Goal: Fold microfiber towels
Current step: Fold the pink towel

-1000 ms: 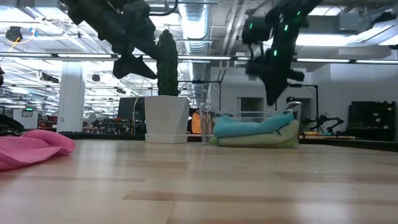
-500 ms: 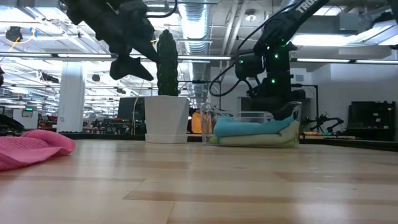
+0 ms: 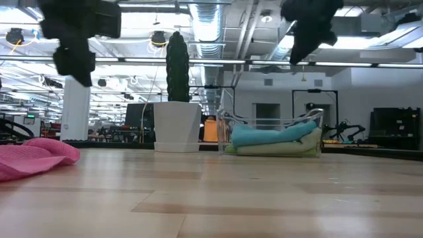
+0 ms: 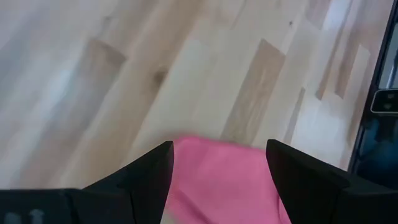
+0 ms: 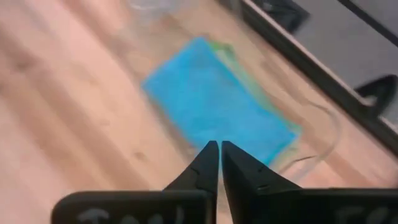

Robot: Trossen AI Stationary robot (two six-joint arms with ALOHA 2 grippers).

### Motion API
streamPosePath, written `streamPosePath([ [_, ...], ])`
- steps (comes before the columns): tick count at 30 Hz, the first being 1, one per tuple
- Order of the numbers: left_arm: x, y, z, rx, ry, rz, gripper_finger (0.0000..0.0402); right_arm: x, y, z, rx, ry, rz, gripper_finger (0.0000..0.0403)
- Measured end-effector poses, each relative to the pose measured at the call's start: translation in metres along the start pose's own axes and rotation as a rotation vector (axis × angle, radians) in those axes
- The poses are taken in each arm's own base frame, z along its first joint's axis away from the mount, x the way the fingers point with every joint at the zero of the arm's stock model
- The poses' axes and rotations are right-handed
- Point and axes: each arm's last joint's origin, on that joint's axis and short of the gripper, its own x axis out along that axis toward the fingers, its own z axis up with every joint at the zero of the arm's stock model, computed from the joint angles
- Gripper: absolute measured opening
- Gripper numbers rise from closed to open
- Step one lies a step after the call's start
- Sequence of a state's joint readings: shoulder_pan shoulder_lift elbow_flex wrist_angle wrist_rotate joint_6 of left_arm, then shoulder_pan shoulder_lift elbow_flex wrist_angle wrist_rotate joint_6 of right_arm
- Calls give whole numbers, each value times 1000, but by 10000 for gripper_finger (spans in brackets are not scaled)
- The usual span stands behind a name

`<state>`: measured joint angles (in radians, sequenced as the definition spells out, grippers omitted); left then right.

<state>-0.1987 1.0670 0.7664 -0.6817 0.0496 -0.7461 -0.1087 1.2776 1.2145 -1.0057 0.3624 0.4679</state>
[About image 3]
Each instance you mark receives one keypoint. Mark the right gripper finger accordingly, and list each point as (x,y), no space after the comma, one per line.
(304,46)

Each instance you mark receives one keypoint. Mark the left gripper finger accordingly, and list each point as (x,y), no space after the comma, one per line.
(76,66)

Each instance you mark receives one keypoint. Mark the teal blue microfiber towel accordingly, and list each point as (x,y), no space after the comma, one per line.
(264,135)

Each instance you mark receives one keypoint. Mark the pink microfiber towel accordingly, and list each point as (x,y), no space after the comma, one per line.
(33,158)

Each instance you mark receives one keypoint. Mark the pale green microfiber towel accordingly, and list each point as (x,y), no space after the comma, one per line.
(281,147)

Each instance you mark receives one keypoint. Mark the bright green microfiber towel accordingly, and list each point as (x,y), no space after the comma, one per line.
(229,150)

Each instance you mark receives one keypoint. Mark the black background robot arm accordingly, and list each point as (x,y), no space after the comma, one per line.
(347,129)

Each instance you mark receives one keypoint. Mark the white room column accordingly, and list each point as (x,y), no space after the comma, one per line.
(75,112)

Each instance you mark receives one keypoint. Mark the black ceiling device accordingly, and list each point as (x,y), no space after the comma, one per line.
(158,38)
(15,36)

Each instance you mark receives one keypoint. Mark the person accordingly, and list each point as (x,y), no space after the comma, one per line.
(310,106)

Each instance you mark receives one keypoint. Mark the red tool cart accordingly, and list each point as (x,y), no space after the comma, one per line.
(51,130)

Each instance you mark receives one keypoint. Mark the black background monitor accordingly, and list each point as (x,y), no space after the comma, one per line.
(135,115)

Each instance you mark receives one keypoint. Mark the green cactus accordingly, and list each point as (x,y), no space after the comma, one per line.
(177,66)

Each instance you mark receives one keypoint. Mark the white hexagonal plant pot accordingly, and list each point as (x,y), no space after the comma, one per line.
(176,125)

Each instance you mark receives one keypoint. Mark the clear plastic bin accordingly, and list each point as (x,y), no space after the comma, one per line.
(221,132)

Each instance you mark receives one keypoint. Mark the black storage shelf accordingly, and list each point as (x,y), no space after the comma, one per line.
(395,129)

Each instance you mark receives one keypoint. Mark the orange background box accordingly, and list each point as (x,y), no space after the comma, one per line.
(210,130)

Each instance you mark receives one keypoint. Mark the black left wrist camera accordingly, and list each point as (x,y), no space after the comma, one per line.
(109,18)

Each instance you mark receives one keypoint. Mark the black background rig frame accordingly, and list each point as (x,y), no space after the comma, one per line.
(314,90)

